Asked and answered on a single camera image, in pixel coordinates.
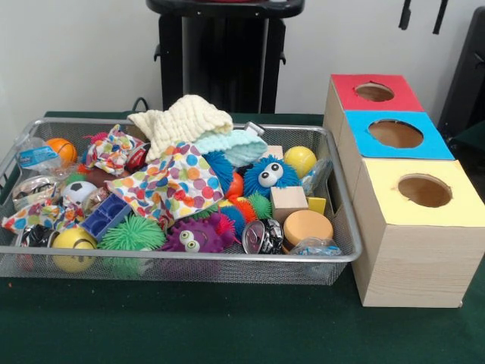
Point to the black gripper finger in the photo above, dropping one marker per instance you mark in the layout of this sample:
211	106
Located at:
405	14
440	15

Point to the clear blue plastic packet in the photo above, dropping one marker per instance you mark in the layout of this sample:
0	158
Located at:
317	176

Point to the wooden box with three holes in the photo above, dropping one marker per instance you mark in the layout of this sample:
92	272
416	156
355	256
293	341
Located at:
413	250

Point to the cream waffle cloth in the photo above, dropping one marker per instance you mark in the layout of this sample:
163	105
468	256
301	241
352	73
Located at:
182	121

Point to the large polka dot cloth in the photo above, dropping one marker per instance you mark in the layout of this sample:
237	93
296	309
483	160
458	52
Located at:
170	186

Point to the clear mesh bin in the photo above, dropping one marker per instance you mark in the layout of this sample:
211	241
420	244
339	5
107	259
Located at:
337	227

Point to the black chair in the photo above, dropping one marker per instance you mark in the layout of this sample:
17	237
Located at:
466	83

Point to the yellow block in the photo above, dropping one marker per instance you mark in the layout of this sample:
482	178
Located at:
317	205

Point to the blue fuzzy ball with eyes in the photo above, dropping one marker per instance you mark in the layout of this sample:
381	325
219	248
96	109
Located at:
270	175

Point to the mint green knit cloth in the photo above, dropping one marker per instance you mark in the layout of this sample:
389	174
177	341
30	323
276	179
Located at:
233	146

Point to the wooden cube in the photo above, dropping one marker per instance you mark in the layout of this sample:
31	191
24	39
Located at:
288	203

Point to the round wooden disc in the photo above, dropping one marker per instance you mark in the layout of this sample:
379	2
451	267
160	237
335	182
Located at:
307	227

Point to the teal blue spiky ball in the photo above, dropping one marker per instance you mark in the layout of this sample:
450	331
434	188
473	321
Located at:
220	168

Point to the clear crumpled plastic packet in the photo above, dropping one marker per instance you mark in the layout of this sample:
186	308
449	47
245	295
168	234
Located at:
315	246

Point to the purple spiky ball with eyes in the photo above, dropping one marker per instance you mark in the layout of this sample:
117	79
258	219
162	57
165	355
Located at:
195	235

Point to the large green spiky ball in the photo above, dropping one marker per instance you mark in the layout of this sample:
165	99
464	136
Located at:
130	232

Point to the purple plastic block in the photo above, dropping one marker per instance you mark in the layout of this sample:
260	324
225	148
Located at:
106	216

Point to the small orange basketball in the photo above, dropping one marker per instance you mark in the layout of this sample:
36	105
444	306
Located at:
62	150

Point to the small black white soccer ball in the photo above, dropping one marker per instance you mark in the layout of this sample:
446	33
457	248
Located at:
77	193

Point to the clear plastic bottle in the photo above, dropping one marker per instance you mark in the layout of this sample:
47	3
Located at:
36	155

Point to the yellow smiley ball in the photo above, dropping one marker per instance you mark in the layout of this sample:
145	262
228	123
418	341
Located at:
73	249

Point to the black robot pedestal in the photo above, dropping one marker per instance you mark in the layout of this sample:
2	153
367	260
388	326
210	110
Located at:
227	61

